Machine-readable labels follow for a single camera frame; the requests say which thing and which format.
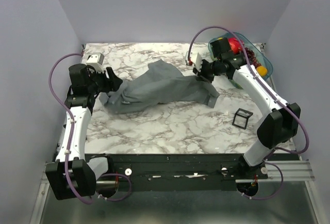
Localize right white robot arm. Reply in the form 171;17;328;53
188;38;301;179

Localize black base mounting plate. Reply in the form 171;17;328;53
53;153;302;193

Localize aluminium rail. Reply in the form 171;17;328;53
41;161;315;185

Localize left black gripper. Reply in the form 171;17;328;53
87;67;123;94

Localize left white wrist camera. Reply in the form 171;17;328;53
86;53;104;73

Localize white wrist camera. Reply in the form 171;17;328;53
185;52;203;72
86;53;104;73

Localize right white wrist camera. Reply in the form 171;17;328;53
185;52;203;72

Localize pink dragon fruit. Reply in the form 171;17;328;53
228;37;244;55

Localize orange at tub front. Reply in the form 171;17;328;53
256;66;268;77

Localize grey button shirt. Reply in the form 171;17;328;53
99;60;220;114

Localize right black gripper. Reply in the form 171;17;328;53
192;58;221;84

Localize right black square frame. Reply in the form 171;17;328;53
232;108;253;130

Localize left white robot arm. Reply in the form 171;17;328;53
45;63;123;203

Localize dark purple grapes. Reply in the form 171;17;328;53
245;47;261;69

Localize clear teal fruit tub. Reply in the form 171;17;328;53
208;33;273;81

